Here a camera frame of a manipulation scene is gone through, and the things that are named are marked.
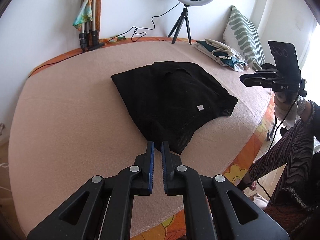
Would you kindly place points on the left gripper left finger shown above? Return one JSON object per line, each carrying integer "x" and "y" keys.
{"x": 143, "y": 182}

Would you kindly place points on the folded silver tripod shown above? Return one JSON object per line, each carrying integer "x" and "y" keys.
{"x": 89, "y": 35}

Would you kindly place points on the black mini tripod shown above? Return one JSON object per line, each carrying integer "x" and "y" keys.
{"x": 178, "y": 25}

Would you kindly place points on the cream tote bag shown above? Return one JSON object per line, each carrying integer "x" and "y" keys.
{"x": 220, "y": 47}

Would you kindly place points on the black phone on gripper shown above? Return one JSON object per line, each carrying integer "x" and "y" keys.
{"x": 286, "y": 61}

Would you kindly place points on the teal garment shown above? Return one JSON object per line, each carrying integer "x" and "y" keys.
{"x": 212, "y": 47}

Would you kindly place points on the right hand grey glove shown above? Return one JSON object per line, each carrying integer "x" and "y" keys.
{"x": 288, "y": 107}

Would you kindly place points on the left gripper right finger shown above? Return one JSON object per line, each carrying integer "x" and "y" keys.
{"x": 170, "y": 161}

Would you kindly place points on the green striped white pillow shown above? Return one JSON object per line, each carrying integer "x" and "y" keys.
{"x": 241, "y": 35}

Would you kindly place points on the black t-shirt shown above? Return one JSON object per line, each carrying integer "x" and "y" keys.
{"x": 169, "y": 101}

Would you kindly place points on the white folded garment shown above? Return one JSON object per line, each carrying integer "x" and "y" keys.
{"x": 237, "y": 63}

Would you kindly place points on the colourful scarf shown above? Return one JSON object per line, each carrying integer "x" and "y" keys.
{"x": 84, "y": 15}

